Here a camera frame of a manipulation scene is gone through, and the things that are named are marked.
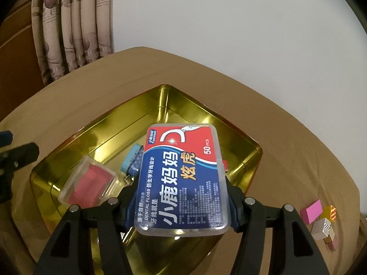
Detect black white zigzag cube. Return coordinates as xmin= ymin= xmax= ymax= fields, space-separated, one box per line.
xmin=311 ymin=218 xmax=335 ymax=240

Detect dental floss plastic box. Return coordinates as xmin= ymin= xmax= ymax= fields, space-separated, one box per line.
xmin=134 ymin=124 xmax=231 ymax=237

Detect clear box pink contents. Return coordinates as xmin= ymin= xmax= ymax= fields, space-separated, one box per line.
xmin=58 ymin=156 xmax=118 ymax=209

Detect gold red toffee tin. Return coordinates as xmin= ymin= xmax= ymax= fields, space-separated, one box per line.
xmin=30 ymin=84 xmax=263 ymax=275

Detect patterned beige curtain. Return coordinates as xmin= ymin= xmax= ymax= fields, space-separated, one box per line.
xmin=31 ymin=0 xmax=113 ymax=85

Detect blue skull mini tin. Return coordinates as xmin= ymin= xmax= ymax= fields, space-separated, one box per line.
xmin=121 ymin=144 xmax=144 ymax=177

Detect brown wooden door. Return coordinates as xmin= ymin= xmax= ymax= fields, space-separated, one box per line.
xmin=0 ymin=0 xmax=44 ymax=119

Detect pink rectangular block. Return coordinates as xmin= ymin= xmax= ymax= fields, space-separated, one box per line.
xmin=300 ymin=199 xmax=323 ymax=225

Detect tan fabric tablecloth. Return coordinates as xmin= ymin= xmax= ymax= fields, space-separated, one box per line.
xmin=1 ymin=47 xmax=361 ymax=274

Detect yellow red striped cube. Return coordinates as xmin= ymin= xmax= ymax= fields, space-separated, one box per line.
xmin=320 ymin=205 xmax=337 ymax=223

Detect pink lip gloss gold cap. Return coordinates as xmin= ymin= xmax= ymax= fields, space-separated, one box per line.
xmin=323 ymin=228 xmax=338 ymax=251

